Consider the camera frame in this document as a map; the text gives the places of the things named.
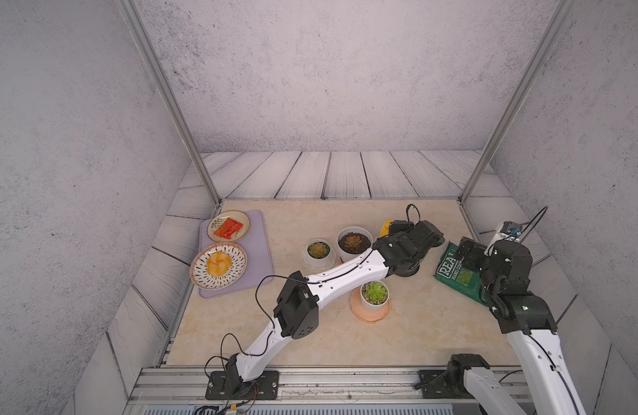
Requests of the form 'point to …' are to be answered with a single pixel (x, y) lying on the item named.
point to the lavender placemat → (258, 271)
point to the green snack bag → (454, 274)
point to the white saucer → (306, 264)
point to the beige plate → (216, 221)
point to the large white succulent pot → (353, 241)
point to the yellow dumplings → (219, 263)
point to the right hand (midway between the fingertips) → (482, 243)
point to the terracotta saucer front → (363, 315)
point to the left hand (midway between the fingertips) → (400, 222)
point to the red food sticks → (228, 228)
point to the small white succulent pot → (318, 254)
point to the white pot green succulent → (374, 296)
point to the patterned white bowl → (200, 276)
